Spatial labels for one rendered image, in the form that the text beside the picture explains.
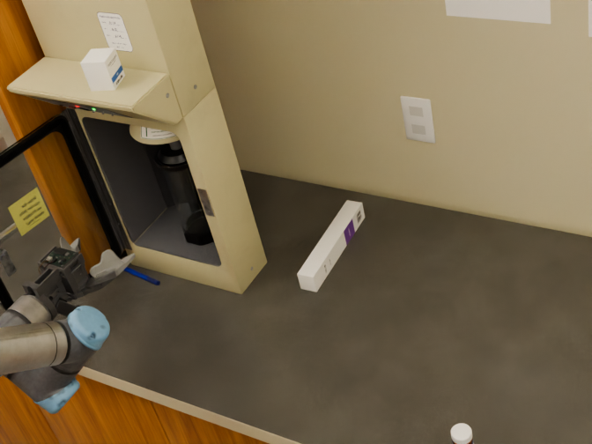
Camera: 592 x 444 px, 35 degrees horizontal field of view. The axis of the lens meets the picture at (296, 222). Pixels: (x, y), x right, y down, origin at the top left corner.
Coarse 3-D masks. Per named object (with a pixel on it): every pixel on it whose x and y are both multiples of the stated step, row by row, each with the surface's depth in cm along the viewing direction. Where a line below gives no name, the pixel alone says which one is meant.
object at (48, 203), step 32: (32, 160) 192; (64, 160) 199; (0, 192) 189; (32, 192) 195; (64, 192) 201; (0, 224) 191; (32, 224) 197; (64, 224) 204; (96, 224) 210; (32, 256) 200; (96, 256) 213
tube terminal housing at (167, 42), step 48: (48, 0) 177; (96, 0) 170; (144, 0) 164; (48, 48) 187; (144, 48) 172; (192, 48) 178; (192, 96) 180; (192, 144) 183; (240, 192) 200; (240, 240) 204; (240, 288) 208
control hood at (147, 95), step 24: (24, 72) 185; (48, 72) 183; (72, 72) 181; (144, 72) 175; (48, 96) 177; (72, 96) 174; (96, 96) 172; (120, 96) 170; (144, 96) 169; (168, 96) 174; (168, 120) 176
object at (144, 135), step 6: (132, 126) 195; (138, 126) 193; (132, 132) 195; (138, 132) 193; (144, 132) 192; (150, 132) 191; (156, 132) 191; (162, 132) 191; (168, 132) 191; (138, 138) 194; (144, 138) 192; (150, 138) 192; (156, 138) 191; (162, 138) 191; (168, 138) 191; (174, 138) 191
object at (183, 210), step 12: (156, 156) 202; (168, 180) 203; (180, 180) 201; (192, 180) 202; (180, 192) 203; (192, 192) 203; (180, 204) 206; (192, 204) 205; (180, 216) 210; (192, 216) 207; (204, 216) 208; (192, 228) 210; (204, 228) 210
